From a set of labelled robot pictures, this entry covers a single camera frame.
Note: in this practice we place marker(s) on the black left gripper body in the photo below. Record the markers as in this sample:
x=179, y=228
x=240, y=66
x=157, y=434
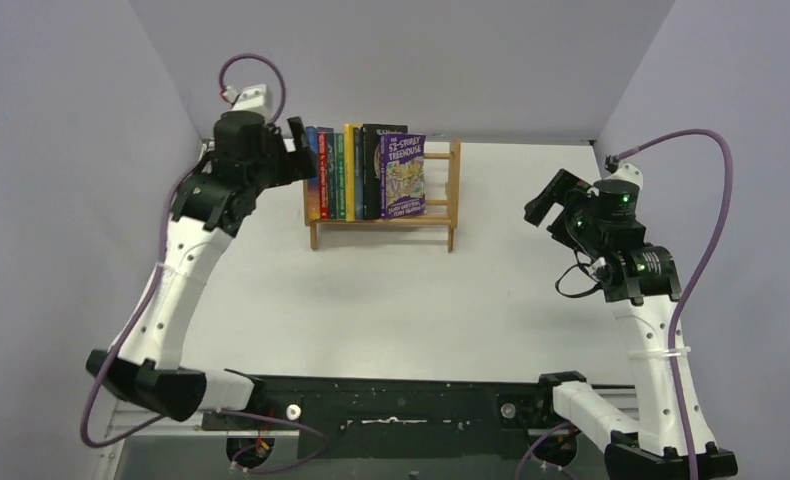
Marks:
x=276, y=166

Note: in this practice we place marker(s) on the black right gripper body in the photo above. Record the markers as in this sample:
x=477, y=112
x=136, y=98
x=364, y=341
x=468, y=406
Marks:
x=560, y=206

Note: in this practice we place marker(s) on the blue Jane Eyre book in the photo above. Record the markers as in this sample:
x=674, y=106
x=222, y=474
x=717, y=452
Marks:
x=313, y=189

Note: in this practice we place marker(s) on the red 13-Storey Treehouse book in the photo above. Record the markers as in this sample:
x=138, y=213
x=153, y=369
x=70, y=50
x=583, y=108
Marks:
x=322, y=142

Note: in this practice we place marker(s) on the Little Women book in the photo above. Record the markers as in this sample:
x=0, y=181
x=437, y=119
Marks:
x=331, y=176

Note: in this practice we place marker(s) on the green 104-Storey Treehouse book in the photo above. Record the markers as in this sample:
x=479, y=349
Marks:
x=340, y=181

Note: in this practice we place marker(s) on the yellow Little Prince book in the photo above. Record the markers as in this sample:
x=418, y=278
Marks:
x=350, y=130

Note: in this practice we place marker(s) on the dark blue bottom book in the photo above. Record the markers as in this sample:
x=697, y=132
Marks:
x=358, y=139

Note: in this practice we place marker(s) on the black Moon and Sixpence book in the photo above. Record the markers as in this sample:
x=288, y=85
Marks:
x=371, y=182

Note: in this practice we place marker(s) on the purple Treehouse book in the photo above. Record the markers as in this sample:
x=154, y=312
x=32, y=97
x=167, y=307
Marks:
x=401, y=165

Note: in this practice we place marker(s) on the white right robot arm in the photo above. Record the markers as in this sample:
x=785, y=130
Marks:
x=670, y=438

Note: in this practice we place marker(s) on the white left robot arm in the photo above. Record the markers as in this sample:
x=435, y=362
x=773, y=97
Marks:
x=205, y=212

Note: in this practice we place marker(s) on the wooden book rack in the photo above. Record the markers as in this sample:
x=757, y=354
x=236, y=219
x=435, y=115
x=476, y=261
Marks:
x=450, y=201

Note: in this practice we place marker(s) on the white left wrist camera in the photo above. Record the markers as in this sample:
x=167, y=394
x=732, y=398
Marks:
x=256, y=98

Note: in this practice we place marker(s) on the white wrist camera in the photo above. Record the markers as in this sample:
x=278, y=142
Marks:
x=621, y=170
x=256, y=98

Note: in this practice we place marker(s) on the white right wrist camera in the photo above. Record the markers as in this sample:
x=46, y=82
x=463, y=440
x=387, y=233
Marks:
x=621, y=170

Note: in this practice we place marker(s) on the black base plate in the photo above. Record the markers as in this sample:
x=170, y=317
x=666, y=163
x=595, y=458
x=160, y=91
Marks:
x=396, y=419

